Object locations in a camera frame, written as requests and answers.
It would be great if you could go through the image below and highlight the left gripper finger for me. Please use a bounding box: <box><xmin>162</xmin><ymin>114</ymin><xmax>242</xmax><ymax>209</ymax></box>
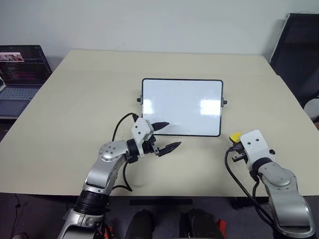
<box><xmin>152</xmin><ymin>121</ymin><xmax>170</xmax><ymax>130</ymax></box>
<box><xmin>157</xmin><ymin>141</ymin><xmax>182</xmax><ymax>157</ymax></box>

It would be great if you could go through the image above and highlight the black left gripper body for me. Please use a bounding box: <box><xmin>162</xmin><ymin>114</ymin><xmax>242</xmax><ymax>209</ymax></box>
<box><xmin>143</xmin><ymin>123</ymin><xmax>160</xmax><ymax>157</ymax></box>

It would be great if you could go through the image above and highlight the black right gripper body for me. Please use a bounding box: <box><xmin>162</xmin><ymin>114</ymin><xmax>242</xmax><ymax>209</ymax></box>
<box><xmin>231</xmin><ymin>142</ymin><xmax>248</xmax><ymax>162</ymax></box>

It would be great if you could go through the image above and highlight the yellow and black eraser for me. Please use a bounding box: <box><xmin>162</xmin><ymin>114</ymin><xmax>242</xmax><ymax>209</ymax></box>
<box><xmin>229</xmin><ymin>131</ymin><xmax>243</xmax><ymax>145</ymax></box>

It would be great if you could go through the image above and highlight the black framed tabletop whiteboard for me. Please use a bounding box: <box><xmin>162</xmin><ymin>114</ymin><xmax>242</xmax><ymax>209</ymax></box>
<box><xmin>136</xmin><ymin>78</ymin><xmax>228</xmax><ymax>137</ymax></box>

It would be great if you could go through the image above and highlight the black bar under table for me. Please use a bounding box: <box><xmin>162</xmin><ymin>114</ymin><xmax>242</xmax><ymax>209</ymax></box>
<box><xmin>129</xmin><ymin>199</ymin><xmax>193</xmax><ymax>206</ymax></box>

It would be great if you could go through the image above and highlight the dark rounded shape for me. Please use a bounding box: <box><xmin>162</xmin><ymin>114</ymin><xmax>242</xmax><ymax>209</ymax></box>
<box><xmin>126</xmin><ymin>209</ymin><xmax>155</xmax><ymax>239</ymax></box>
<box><xmin>179</xmin><ymin>208</ymin><xmax>220</xmax><ymax>239</ymax></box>

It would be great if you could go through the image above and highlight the white round object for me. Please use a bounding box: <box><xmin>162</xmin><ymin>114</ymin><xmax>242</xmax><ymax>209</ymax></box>
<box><xmin>304</xmin><ymin>96</ymin><xmax>319</xmax><ymax>122</ymax></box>

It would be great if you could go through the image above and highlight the black office chair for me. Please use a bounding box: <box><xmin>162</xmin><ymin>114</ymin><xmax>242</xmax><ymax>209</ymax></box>
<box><xmin>270</xmin><ymin>12</ymin><xmax>319</xmax><ymax>106</ymax></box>

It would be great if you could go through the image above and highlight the open grey laptop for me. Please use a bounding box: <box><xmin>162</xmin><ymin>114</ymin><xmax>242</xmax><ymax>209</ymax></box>
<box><xmin>0</xmin><ymin>44</ymin><xmax>53</xmax><ymax>120</ymax></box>

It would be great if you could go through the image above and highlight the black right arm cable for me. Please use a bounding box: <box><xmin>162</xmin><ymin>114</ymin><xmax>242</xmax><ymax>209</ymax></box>
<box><xmin>225</xmin><ymin>145</ymin><xmax>283</xmax><ymax>230</ymax></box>

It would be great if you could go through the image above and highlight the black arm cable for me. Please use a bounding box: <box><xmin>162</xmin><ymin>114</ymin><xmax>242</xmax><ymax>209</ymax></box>
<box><xmin>111</xmin><ymin>113</ymin><xmax>139</xmax><ymax>192</ymax></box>
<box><xmin>225</xmin><ymin>145</ymin><xmax>283</xmax><ymax>230</ymax></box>

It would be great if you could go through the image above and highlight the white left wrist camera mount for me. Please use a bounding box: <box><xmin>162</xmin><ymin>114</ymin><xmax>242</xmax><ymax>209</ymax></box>
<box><xmin>131</xmin><ymin>118</ymin><xmax>154</xmax><ymax>158</ymax></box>

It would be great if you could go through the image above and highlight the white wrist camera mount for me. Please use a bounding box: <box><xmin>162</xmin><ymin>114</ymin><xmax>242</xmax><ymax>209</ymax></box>
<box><xmin>131</xmin><ymin>118</ymin><xmax>154</xmax><ymax>158</ymax></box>
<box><xmin>240</xmin><ymin>129</ymin><xmax>275</xmax><ymax>171</ymax></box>

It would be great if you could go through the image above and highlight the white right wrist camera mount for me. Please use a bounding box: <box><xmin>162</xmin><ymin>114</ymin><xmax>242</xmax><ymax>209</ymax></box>
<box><xmin>240</xmin><ymin>129</ymin><xmax>275</xmax><ymax>171</ymax></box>

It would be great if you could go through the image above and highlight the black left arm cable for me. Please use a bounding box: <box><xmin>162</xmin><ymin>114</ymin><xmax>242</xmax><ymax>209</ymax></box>
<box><xmin>111</xmin><ymin>113</ymin><xmax>139</xmax><ymax>192</ymax></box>

